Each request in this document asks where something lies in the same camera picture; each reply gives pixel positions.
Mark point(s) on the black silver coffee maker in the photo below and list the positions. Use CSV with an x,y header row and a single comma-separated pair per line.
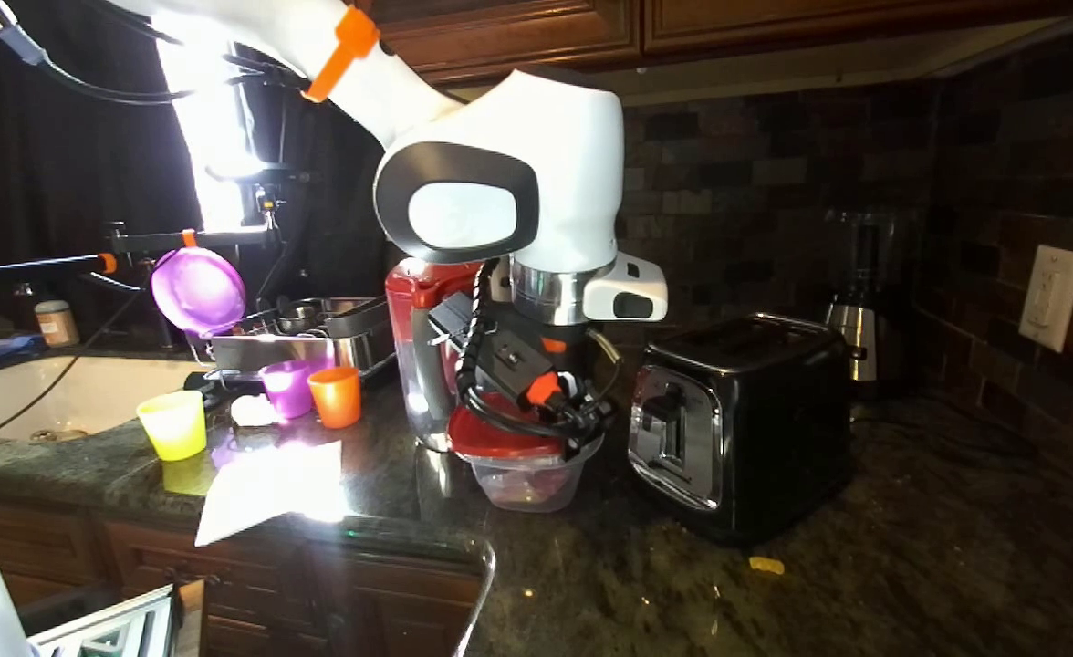
x,y
872,303

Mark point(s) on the yellow green plastic cup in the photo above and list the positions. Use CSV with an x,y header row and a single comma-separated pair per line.
x,y
172,426

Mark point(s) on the clear tupperware container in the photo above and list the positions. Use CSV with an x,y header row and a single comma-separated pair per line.
x,y
526,484

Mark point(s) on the purple plastic plate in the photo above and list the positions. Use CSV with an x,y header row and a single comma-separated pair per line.
x,y
198,289

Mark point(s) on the black toaster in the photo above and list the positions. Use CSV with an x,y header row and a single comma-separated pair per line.
x,y
741,429

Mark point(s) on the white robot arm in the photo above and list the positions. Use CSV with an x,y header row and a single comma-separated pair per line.
x,y
519,182

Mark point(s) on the white wall outlet plate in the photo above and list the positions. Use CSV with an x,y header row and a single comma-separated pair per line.
x,y
1048,295

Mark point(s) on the orange plastic cup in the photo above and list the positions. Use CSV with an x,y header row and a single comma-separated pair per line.
x,y
336,396

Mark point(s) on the purple plastic cup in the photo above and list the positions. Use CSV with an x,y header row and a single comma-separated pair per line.
x,y
286,389

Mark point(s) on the small yellow crumb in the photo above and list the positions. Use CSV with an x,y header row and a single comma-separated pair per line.
x,y
766,564

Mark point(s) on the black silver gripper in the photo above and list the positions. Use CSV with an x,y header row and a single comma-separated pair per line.
x,y
510,370

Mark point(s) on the red lidded water pitcher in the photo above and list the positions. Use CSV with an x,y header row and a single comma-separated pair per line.
x,y
423,351

